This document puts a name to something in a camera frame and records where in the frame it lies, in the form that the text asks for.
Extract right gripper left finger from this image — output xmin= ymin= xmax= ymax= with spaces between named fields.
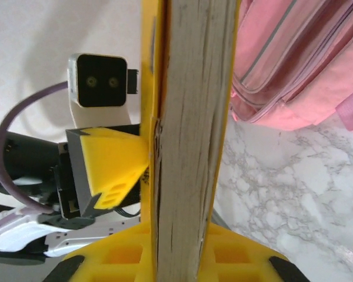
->
xmin=46 ymin=220 xmax=158 ymax=282

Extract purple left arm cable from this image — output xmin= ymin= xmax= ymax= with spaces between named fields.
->
xmin=0 ymin=80 xmax=70 ymax=215

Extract thick yellow cover book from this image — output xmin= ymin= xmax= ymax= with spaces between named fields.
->
xmin=140 ymin=0 xmax=241 ymax=282

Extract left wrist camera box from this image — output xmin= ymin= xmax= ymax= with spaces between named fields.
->
xmin=66 ymin=52 xmax=141 ymax=130

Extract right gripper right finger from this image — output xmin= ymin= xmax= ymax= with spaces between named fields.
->
xmin=195 ymin=221 xmax=309 ymax=282

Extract pink backpack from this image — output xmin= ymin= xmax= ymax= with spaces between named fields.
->
xmin=231 ymin=0 xmax=353 ymax=135

